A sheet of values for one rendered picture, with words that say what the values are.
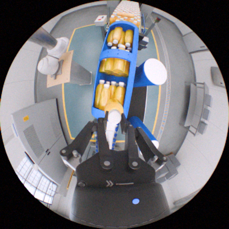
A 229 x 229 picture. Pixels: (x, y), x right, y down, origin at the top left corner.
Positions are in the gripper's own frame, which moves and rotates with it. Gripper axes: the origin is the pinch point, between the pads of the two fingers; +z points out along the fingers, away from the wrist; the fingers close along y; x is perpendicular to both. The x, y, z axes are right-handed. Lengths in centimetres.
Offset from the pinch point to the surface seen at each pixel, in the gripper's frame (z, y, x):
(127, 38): 35, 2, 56
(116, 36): 33, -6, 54
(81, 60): 148, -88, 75
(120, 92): 33.7, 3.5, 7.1
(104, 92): 32.3, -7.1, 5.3
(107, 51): 26.9, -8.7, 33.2
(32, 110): 55, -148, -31
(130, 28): 34, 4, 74
